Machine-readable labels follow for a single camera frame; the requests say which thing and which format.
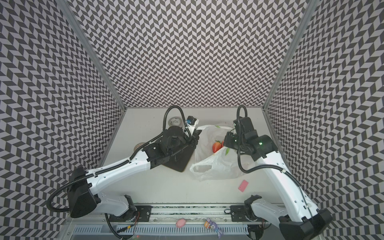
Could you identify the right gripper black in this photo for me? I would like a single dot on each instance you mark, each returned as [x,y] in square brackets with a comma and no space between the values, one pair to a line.
[229,140]

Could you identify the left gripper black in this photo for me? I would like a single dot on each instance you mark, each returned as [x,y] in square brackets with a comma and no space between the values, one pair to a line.
[195,138]

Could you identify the fake red strawberry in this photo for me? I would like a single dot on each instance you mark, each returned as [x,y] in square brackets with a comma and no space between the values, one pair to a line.
[217,146]

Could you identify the white plastic bag lemon print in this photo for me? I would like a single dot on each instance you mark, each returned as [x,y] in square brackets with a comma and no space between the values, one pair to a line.
[214,166]

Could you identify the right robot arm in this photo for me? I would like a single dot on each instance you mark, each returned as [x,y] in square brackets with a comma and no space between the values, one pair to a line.
[300,218]

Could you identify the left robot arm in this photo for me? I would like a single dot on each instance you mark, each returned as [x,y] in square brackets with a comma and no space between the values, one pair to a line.
[83,194]

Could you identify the clear tape roll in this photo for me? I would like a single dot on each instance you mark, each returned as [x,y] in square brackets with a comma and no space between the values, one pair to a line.
[176,121]

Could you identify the black square tray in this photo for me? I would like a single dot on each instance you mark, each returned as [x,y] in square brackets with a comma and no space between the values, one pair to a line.
[180,161]

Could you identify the pink sticky note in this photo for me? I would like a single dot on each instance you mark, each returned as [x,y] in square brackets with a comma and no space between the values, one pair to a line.
[242,187]

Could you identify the beige tape roll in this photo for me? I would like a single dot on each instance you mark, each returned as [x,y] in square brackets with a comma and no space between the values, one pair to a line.
[139,146]

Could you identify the purple toy figure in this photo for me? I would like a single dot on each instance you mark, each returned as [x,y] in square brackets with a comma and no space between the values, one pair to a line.
[211,225]

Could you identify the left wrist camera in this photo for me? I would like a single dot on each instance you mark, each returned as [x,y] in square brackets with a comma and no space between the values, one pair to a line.
[192,123]

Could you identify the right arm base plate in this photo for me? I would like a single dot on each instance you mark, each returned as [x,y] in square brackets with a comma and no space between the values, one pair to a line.
[239,213]

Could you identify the aluminium front rail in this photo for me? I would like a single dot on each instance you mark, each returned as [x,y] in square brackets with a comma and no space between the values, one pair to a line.
[192,213]

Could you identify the pink toy on rail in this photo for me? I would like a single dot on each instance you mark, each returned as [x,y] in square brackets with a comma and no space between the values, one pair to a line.
[181,223]

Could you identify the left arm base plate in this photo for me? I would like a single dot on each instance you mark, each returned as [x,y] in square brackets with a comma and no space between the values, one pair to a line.
[141,214]

